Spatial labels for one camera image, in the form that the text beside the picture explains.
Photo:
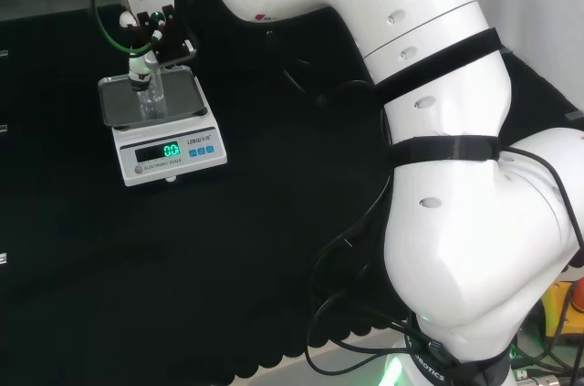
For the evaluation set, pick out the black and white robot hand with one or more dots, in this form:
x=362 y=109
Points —
x=169 y=37

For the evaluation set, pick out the small clear glass beaker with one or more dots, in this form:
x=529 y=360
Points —
x=153 y=105

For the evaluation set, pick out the white electronic balance steel pan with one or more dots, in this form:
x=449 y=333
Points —
x=182 y=139

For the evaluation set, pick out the black bench cloth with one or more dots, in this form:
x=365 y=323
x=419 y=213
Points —
x=228 y=244

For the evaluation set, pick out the yellow stop button box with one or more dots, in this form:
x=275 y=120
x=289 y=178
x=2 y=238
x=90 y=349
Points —
x=559 y=313

